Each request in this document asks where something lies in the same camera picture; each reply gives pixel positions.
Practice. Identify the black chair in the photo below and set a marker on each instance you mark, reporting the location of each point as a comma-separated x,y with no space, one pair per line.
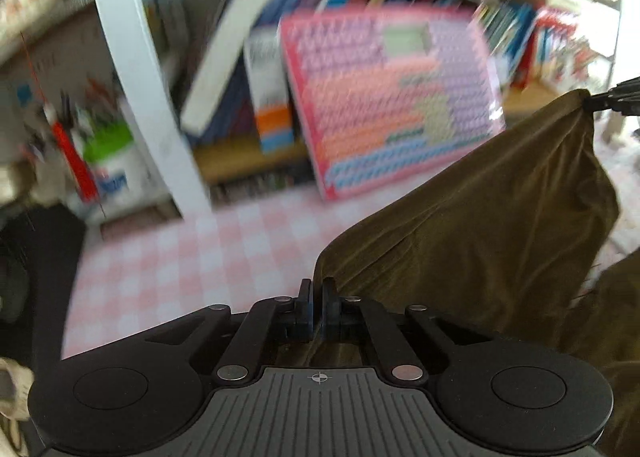
30,282

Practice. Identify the white green jar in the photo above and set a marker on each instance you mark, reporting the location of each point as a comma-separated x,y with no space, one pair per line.
112,157

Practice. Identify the stack of red and blue books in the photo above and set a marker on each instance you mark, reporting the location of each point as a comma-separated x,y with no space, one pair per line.
555,47

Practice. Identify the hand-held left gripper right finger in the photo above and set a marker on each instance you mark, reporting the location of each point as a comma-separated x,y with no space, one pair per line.
329,306

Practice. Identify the pink checked table cloth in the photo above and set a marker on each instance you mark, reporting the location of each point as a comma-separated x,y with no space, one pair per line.
200,262

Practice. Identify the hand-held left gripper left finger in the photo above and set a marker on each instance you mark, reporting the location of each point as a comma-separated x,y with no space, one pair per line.
305,306

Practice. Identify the olive brown garment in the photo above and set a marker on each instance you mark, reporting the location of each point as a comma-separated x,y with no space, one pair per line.
480,237

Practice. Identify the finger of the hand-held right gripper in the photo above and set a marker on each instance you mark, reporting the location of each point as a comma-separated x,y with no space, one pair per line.
614,96

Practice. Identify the red tassel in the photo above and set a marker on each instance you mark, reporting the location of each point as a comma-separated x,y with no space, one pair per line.
72,157

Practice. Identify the white and orange book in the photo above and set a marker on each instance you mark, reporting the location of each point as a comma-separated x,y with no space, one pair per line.
270,97

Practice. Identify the white crumpled cloth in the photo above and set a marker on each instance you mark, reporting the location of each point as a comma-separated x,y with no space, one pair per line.
12,397

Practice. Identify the large pink patterned box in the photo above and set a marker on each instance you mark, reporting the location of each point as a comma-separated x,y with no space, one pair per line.
380,102

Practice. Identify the wooden bookshelf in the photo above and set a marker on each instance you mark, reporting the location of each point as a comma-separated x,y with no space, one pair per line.
240,159

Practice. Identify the leaning white book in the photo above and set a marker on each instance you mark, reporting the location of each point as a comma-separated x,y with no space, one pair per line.
222,57

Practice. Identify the white curved post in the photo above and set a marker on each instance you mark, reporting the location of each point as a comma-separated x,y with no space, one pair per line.
145,67

